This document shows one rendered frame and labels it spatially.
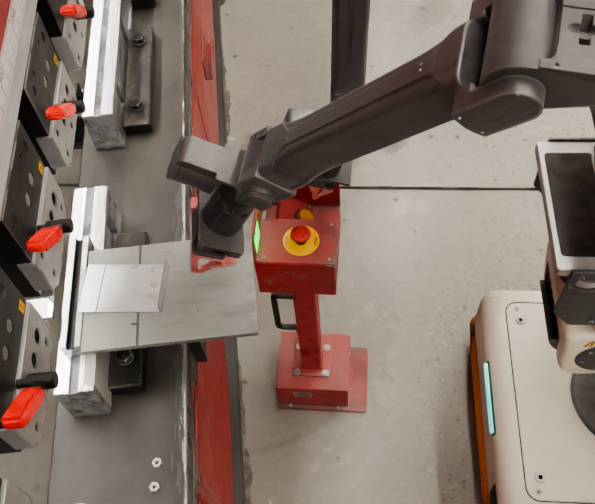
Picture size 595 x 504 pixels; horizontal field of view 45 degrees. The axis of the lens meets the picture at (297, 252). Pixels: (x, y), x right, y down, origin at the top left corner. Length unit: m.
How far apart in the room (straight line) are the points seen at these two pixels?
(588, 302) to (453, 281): 1.14
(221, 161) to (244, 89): 1.96
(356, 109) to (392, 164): 1.86
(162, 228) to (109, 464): 0.44
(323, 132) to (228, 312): 0.44
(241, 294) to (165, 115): 0.56
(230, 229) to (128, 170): 0.53
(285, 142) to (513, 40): 0.31
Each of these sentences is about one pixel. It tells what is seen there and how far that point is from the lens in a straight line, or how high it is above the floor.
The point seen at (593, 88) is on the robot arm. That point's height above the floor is 1.56.
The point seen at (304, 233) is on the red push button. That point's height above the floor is 0.81.
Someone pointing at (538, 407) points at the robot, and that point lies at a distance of 1.83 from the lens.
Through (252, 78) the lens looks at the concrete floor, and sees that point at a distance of 2.87.
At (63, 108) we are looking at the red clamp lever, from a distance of 0.95.
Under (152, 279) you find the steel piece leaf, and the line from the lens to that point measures 1.13.
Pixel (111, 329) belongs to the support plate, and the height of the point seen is 1.00.
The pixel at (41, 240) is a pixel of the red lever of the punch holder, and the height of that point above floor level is 1.32.
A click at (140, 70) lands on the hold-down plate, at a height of 0.90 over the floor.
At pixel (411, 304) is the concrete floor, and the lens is 2.22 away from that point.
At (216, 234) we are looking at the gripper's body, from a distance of 0.97.
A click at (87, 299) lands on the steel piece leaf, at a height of 1.00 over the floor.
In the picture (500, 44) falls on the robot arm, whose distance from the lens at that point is 0.56.
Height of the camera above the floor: 1.94
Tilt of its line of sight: 56 degrees down
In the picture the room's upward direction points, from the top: 6 degrees counter-clockwise
